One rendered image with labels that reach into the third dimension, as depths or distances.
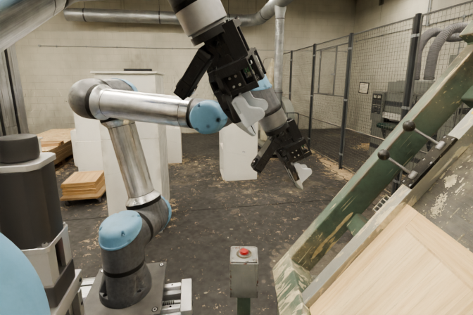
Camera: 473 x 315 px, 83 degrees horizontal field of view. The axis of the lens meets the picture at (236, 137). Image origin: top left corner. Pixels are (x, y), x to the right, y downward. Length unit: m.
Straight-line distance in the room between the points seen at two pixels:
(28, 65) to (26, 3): 9.39
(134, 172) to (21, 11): 0.66
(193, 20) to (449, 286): 0.78
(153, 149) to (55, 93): 6.82
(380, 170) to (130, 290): 0.98
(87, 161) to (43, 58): 5.17
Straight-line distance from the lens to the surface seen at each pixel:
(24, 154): 0.58
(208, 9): 0.46
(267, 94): 0.71
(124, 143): 0.92
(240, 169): 4.58
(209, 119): 0.59
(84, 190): 4.29
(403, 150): 1.25
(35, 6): 0.37
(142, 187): 0.94
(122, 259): 0.88
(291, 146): 0.75
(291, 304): 1.17
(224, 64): 0.48
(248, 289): 1.31
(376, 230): 1.03
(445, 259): 0.87
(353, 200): 1.23
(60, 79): 9.41
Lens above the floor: 1.67
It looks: 12 degrees down
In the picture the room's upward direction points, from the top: straight up
